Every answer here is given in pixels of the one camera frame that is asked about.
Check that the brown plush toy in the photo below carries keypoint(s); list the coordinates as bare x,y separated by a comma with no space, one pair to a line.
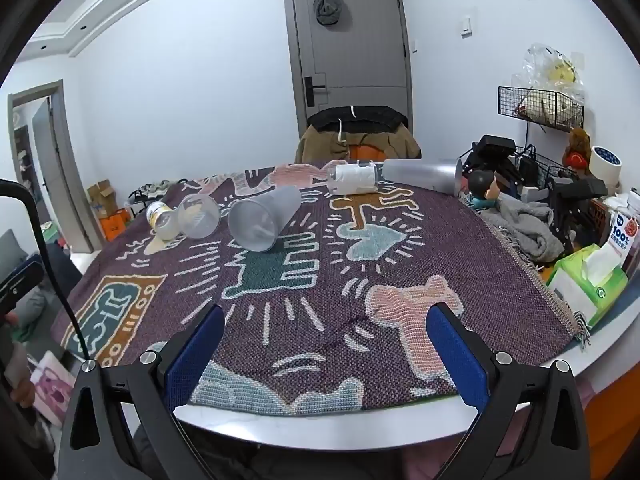
577,147

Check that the pink bag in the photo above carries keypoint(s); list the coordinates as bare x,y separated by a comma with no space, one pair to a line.
52,387

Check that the grey hat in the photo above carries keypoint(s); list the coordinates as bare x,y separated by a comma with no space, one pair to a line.
328,8

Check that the small yellow white bottle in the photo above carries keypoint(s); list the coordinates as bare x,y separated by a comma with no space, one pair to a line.
161,219

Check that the grey side door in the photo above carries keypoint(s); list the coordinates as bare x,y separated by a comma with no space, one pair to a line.
55,170

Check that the white wall switch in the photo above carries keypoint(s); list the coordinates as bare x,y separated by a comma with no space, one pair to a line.
466,26

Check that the black garment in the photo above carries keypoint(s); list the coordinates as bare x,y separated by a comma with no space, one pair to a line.
360,115

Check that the small clear plastic cup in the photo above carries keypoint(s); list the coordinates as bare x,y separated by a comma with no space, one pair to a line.
200,216

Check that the clear plastic bag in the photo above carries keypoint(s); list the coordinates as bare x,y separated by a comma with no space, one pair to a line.
552,67

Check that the purple printed blanket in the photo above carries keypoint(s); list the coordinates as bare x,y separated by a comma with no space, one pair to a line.
320,285

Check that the white tape roll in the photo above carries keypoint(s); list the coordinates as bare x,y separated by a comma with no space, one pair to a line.
606,161

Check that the tall grey cup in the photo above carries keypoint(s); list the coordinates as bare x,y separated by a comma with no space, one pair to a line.
420,175

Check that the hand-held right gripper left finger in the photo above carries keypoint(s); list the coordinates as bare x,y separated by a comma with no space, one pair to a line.
194,356

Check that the toy figure with black hair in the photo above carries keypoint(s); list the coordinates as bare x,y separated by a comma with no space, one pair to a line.
481,187

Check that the white blue carton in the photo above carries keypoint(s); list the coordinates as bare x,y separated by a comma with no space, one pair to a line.
625,235

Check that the black equipment pile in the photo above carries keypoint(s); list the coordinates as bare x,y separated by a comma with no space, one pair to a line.
565,190

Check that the green tissue box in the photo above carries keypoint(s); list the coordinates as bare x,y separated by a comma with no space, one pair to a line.
592,285

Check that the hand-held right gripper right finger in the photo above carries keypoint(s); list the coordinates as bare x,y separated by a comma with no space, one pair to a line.
457,357

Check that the grey knitted cloth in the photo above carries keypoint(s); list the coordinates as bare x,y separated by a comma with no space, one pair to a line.
525,230

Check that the frosted plastic cup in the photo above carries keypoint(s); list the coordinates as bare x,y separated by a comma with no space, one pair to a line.
262,217

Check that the cardboard boxes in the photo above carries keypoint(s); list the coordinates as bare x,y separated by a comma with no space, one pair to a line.
107,210

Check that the clear cup with white paper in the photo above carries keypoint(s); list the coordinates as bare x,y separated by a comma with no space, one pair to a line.
352,177

